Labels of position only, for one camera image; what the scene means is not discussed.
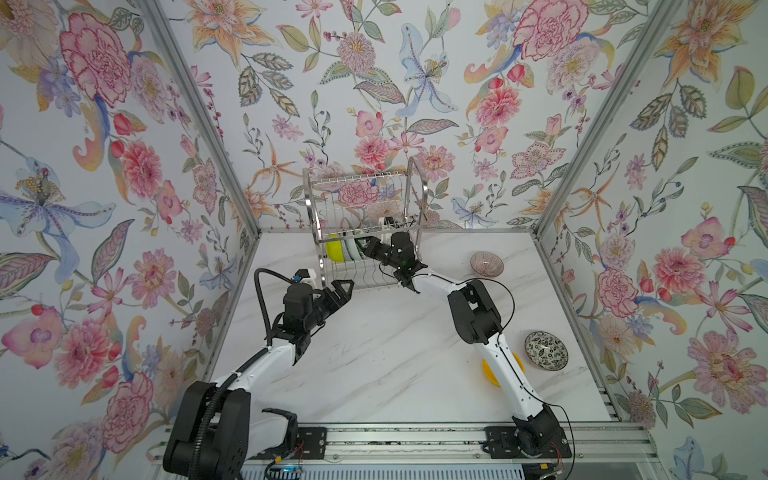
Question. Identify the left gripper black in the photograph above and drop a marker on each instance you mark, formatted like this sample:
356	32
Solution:
338	295

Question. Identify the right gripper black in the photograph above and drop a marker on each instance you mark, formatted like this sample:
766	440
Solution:
374	248

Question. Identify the pale teal glass bowl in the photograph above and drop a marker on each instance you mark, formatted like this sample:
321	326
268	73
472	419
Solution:
357	250

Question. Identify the lime green bowl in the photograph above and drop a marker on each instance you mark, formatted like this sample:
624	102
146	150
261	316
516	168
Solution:
335	249

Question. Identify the steel wire dish rack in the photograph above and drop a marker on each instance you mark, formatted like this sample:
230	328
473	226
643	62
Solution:
350	206

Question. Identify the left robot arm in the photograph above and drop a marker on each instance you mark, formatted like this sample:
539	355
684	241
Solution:
216	429

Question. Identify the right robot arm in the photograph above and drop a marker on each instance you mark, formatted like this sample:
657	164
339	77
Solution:
477	322

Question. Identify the pink striped bowl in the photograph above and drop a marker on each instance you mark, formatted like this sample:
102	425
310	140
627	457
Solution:
487	264

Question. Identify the yellow bowl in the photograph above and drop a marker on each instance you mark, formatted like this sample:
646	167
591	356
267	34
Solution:
490	375

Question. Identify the black white floral bowl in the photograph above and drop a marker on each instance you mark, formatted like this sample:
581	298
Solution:
546	351

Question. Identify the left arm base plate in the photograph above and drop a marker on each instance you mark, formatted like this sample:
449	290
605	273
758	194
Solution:
307	443

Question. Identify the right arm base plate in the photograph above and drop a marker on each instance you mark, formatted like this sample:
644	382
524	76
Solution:
510	442

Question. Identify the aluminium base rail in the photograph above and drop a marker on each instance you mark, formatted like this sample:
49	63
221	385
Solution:
465	442

